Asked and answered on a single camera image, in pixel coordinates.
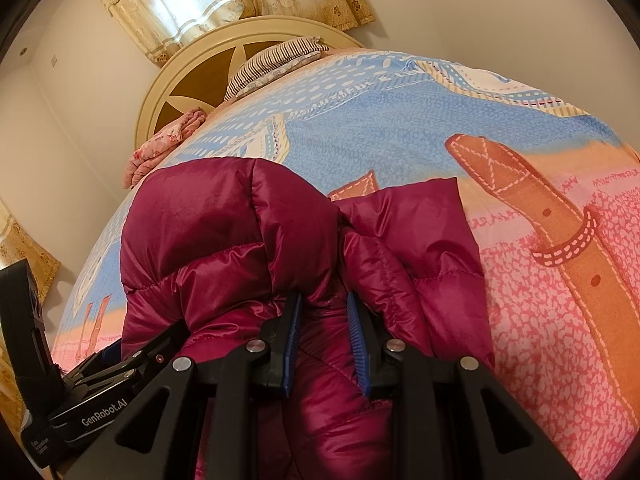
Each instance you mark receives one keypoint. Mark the beige side curtain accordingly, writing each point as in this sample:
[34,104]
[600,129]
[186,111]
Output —
[27,273]

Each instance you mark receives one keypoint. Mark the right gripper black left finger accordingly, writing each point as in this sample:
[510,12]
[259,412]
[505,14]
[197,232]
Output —
[192,410]

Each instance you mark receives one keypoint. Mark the striped pillow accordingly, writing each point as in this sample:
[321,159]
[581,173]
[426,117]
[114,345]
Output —
[273,63]

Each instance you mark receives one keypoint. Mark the blue pink printed bedspread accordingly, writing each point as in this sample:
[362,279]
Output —
[513,218]

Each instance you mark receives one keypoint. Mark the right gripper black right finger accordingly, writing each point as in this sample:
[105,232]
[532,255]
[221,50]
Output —
[450,419]

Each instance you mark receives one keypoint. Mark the folded pink floral blanket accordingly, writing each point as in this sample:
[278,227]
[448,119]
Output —
[153,151]

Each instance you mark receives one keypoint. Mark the cream wooden headboard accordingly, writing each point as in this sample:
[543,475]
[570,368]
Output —
[197,75]

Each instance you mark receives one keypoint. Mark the magenta quilted down jacket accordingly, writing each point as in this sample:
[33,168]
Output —
[220,243]

